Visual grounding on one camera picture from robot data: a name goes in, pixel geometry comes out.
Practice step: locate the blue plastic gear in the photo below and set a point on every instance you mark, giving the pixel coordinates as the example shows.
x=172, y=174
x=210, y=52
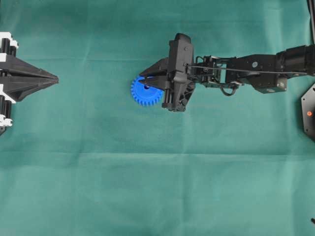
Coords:
x=143, y=94

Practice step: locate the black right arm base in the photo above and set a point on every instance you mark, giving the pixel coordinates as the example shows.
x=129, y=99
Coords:
x=308, y=112

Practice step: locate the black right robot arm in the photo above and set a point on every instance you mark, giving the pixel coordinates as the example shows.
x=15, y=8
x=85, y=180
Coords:
x=265, y=73

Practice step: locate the green table cloth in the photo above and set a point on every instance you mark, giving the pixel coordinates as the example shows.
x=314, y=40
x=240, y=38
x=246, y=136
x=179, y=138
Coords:
x=84, y=159

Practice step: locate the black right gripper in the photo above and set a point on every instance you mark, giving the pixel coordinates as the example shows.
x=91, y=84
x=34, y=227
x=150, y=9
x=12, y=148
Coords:
x=179, y=87

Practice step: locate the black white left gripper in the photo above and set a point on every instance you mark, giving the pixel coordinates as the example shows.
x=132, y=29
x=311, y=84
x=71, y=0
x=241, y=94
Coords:
x=15, y=90

